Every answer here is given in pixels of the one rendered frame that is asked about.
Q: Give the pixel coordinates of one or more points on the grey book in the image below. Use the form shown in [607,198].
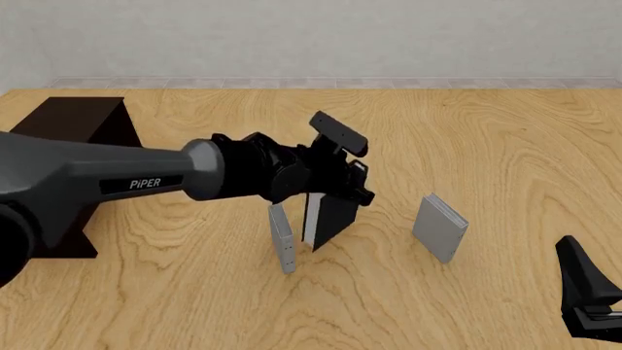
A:
[283,237]
[437,229]

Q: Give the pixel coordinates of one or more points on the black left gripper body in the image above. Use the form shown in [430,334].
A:
[352,182]

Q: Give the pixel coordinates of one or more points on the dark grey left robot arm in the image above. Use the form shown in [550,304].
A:
[73,171]

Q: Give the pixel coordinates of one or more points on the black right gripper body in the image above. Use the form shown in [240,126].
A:
[593,322]

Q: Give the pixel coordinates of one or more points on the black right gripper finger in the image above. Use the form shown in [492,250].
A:
[578,273]

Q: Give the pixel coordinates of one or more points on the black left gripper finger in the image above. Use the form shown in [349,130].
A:
[335,218]
[304,218]

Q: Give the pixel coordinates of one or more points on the flat camera plate on stalk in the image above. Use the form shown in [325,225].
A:
[340,133]

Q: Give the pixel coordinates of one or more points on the dark brown wooden cabinet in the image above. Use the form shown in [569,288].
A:
[73,116]

